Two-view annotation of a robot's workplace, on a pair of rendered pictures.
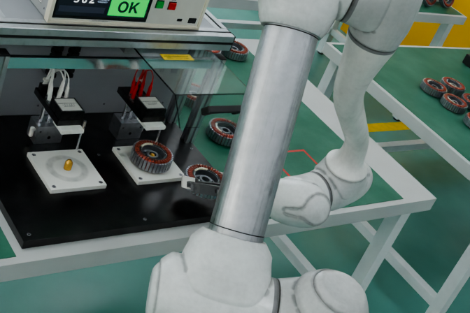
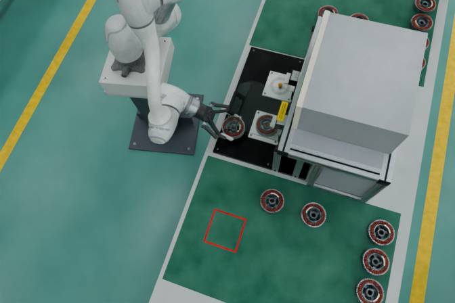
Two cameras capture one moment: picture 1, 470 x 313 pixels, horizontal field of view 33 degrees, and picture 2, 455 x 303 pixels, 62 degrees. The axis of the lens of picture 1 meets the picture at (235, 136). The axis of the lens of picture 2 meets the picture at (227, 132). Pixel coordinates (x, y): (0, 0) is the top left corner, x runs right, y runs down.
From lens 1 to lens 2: 2.53 m
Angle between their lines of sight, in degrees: 83
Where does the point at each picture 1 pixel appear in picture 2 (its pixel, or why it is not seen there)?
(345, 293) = (113, 21)
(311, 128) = (250, 288)
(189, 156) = (262, 156)
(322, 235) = not seen: outside the picture
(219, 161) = (254, 178)
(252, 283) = not seen: hidden behind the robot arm
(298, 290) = not seen: hidden behind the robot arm
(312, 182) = (166, 95)
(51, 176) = (278, 76)
